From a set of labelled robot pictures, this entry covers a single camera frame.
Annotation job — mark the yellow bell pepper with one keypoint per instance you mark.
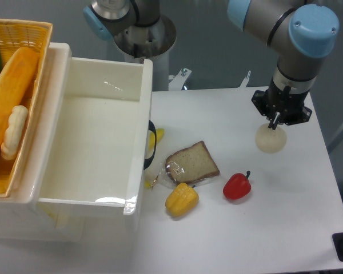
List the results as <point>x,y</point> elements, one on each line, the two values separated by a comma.
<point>181,200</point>

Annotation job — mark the cream peanut-shaped toy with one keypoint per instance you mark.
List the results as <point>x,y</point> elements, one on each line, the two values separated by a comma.
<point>13,133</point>

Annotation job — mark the white table frame bracket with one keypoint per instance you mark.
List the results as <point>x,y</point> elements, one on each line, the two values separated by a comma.
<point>179,81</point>

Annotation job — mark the red bell pepper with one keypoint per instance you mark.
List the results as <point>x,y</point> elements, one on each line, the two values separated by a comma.
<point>238,186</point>

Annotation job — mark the open upper white drawer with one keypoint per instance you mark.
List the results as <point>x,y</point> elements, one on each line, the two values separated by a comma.
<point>99,151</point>

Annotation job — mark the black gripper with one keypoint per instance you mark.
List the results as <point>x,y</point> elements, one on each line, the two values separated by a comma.
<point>280,106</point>

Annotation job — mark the woven yellow basket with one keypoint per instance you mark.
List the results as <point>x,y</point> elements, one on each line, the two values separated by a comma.
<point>14,34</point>

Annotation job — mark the bagged brown bread slice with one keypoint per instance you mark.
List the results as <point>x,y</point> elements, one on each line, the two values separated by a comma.
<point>192,165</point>

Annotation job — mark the silver robot base column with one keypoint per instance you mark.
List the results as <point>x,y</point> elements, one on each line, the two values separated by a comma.
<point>139,30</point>

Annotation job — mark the yellow banana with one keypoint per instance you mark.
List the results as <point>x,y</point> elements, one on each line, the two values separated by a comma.
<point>155,138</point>

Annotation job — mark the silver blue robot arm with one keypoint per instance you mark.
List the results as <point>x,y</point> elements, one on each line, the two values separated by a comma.
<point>303,34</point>

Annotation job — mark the pale beige pear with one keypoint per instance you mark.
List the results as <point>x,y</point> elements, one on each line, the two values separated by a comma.
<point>270,141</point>

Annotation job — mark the white drawer cabinet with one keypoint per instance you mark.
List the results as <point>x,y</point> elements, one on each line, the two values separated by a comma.
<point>21,215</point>

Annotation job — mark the orange baguette loaf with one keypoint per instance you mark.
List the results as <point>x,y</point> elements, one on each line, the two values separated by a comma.
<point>15,78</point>

